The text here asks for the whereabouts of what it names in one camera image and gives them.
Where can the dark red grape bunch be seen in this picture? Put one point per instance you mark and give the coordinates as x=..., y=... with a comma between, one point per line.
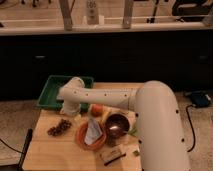
x=61, y=128

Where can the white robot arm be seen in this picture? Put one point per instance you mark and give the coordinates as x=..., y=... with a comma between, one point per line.
x=159, y=127

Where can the yellow banana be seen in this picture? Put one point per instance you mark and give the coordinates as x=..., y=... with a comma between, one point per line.
x=105, y=115

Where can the orange tomato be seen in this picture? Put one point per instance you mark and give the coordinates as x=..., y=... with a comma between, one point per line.
x=96, y=110

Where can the dark purple bowl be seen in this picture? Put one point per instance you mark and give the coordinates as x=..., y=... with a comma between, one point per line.
x=117, y=125

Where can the grey folded cloth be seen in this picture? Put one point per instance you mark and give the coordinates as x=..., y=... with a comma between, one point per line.
x=93, y=132

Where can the orange plate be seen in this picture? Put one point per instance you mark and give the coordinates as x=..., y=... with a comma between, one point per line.
x=80, y=136

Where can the green vegetable toy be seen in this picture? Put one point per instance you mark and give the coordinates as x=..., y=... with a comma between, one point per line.
x=133, y=132

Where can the green plastic tray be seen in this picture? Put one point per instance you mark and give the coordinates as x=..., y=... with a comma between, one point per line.
x=48, y=97

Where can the wooden block with black strip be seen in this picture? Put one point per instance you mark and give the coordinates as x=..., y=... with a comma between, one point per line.
x=112, y=154

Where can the small dark cube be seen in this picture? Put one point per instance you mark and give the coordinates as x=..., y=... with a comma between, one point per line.
x=136, y=153

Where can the white remote on shelf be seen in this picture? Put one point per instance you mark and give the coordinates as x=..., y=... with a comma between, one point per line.
x=92, y=12

